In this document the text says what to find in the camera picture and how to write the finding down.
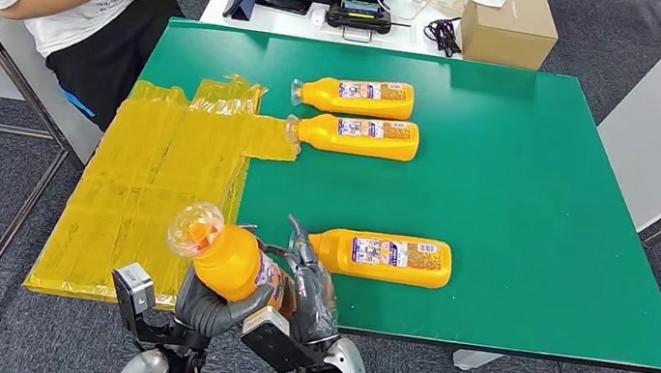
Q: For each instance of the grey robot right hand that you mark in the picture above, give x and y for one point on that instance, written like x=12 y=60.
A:
x=314 y=305

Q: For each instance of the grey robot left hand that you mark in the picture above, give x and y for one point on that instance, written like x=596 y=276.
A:
x=209 y=316

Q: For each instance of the orange detergent bottle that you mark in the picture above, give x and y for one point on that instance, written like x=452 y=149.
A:
x=356 y=145
x=355 y=106
x=383 y=271
x=229 y=261

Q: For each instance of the black smartphone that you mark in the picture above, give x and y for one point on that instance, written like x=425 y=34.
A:
x=284 y=2

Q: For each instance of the person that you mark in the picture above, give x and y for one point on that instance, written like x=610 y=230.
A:
x=58 y=11

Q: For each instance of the small white earbud case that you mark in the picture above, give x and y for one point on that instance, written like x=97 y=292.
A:
x=318 y=14

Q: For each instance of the black handheld controller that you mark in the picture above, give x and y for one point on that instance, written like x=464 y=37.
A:
x=357 y=19

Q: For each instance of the yellow taped cardboard mat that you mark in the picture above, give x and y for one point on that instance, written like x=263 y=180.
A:
x=143 y=184

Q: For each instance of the white table foot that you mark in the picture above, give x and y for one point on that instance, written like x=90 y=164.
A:
x=474 y=360

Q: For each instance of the brown cardboard box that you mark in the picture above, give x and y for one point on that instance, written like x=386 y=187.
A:
x=507 y=35

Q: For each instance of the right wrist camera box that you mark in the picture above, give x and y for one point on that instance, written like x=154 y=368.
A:
x=276 y=345

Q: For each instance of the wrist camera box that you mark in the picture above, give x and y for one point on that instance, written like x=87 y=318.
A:
x=132 y=286
x=276 y=345

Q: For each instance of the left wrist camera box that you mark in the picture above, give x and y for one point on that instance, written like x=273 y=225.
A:
x=132 y=286

